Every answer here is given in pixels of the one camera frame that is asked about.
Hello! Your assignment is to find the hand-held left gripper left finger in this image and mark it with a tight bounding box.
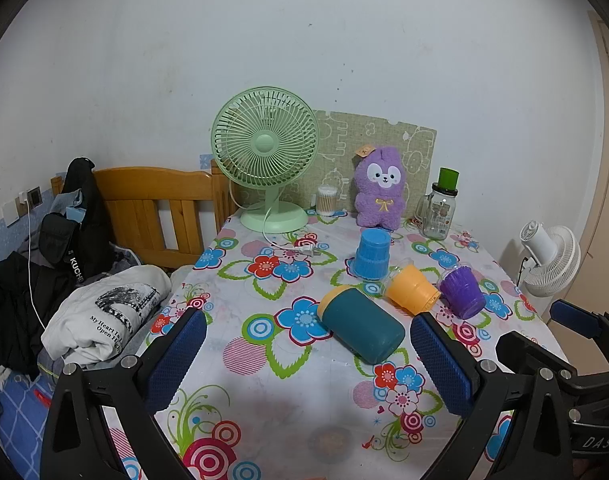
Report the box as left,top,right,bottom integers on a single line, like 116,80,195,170
39,306,208,480

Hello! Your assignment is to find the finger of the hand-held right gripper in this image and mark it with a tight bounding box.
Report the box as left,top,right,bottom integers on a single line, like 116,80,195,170
497,331,578,386
551,299,609,353

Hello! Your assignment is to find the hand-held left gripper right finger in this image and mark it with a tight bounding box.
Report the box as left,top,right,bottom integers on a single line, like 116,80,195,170
409,312,578,480

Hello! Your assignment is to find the teal cup with yellow rim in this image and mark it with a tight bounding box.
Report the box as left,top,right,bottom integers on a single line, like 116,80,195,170
317,284,406,365

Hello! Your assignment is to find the purple plastic cup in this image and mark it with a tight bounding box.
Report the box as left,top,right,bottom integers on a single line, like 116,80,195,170
439,265,487,320

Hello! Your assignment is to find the orange plastic cup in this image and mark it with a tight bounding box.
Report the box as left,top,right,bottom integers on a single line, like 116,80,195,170
385,264,441,317

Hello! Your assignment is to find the blue plastic cup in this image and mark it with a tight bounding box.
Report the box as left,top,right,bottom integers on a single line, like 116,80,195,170
353,229,391,281

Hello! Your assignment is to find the white standing fan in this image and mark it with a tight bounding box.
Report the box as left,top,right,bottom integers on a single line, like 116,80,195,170
517,220,582,298

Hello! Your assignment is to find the white printed shirt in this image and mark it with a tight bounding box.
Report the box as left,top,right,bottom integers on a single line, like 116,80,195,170
41,264,172,367

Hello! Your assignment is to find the floral tablecloth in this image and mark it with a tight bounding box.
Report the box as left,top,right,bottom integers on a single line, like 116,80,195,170
102,207,570,480

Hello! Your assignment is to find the glass jar with green lid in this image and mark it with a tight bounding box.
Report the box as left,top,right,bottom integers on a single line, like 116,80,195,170
415,167,460,240

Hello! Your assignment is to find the black bag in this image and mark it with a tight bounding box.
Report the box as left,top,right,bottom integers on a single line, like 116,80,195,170
37,157,118,286

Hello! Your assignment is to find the blue checked bedsheet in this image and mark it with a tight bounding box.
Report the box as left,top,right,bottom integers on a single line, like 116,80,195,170
0,365,60,480

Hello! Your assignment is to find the dark clothes pile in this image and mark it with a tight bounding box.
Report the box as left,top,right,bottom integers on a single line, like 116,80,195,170
0,250,80,376

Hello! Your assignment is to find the wooden bed headboard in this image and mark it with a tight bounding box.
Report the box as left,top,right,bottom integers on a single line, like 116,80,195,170
51,159,235,270

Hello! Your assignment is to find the purple plush toy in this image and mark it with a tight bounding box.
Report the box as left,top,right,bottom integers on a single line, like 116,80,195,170
353,146,408,231

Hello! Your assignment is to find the cotton swab container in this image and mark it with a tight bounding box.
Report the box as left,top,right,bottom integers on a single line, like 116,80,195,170
317,185,343,218

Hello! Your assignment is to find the green desk fan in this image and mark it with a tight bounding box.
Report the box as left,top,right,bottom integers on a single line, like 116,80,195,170
210,86,319,234

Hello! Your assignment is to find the beige printed board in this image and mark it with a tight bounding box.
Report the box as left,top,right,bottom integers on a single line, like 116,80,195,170
304,109,438,221

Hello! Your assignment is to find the white fan power cord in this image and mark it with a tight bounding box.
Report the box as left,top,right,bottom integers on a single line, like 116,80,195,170
261,195,319,257

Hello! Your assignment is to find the white charging cable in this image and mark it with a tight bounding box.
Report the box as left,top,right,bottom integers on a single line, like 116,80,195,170
18,192,48,331

